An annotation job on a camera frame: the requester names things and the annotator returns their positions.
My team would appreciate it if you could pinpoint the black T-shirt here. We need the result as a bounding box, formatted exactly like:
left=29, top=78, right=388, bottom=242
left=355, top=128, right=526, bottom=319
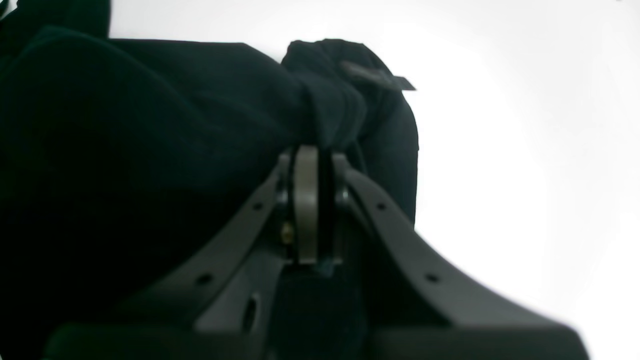
left=1, top=0, right=419, bottom=360

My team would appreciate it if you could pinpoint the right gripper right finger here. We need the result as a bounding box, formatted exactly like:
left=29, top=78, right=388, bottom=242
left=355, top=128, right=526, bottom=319
left=331, top=153, right=589, bottom=360

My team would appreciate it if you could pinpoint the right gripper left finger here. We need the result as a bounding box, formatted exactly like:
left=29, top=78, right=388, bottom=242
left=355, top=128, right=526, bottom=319
left=45, top=145, right=319, bottom=360

